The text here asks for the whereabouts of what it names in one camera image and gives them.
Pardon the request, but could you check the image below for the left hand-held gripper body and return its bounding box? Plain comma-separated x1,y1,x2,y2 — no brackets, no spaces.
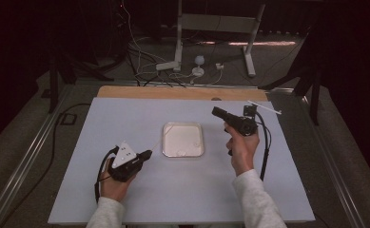
107,140,146,183

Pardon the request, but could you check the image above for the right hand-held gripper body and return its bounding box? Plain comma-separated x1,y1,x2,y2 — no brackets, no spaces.
228,100,282,138

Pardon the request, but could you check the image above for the white square tray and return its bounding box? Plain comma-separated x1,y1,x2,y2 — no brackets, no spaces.
161,122,205,159

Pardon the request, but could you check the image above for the person's left hand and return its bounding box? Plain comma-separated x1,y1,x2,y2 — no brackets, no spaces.
99,157,136,203

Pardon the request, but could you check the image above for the person's right hand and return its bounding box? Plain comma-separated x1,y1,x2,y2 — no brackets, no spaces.
224,122,261,178

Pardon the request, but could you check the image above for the white round device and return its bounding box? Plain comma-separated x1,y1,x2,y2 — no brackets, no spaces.
191,55,206,78

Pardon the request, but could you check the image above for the white power strip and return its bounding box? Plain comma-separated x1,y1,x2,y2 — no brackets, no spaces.
155,60,181,72

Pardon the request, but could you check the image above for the black square floor plate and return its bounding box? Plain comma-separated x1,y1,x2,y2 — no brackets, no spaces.
60,112,78,126

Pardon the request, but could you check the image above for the black stand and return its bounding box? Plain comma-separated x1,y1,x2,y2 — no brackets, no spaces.
258,28,322,126
47,44,115,114

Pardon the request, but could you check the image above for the grey metal stand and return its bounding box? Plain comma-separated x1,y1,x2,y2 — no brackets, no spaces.
172,0,266,78

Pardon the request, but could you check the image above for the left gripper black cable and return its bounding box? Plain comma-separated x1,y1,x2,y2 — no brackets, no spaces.
93,145,121,204

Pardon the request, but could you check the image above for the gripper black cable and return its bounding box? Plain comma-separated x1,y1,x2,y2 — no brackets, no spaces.
93,145,121,204
254,109,273,182

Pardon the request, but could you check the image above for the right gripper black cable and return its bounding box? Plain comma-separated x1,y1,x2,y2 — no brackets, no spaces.
254,109,273,182

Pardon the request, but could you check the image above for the black floor cable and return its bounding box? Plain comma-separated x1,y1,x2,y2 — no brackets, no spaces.
0,102,92,224

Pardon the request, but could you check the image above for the white hanging cable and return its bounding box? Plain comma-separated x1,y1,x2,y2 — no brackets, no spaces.
120,0,162,65

